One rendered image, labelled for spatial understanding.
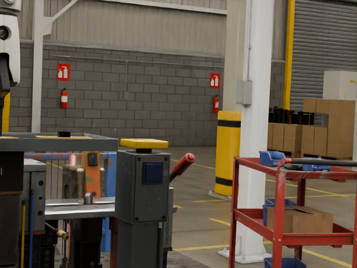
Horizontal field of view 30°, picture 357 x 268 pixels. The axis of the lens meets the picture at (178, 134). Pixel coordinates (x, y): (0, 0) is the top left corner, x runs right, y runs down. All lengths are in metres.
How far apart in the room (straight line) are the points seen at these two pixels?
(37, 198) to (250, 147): 4.09
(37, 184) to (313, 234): 2.36
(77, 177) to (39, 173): 0.41
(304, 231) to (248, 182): 1.86
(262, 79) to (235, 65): 3.18
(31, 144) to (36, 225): 0.26
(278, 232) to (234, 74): 5.24
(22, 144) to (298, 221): 2.54
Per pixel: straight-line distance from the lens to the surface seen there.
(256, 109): 5.18
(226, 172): 8.39
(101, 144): 0.99
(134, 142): 1.06
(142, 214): 1.07
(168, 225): 1.28
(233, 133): 8.30
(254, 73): 5.17
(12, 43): 0.96
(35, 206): 1.17
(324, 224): 3.46
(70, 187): 1.60
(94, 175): 1.56
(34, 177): 1.16
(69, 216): 1.32
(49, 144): 0.96
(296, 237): 3.36
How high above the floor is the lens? 1.23
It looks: 3 degrees down
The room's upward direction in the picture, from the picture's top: 2 degrees clockwise
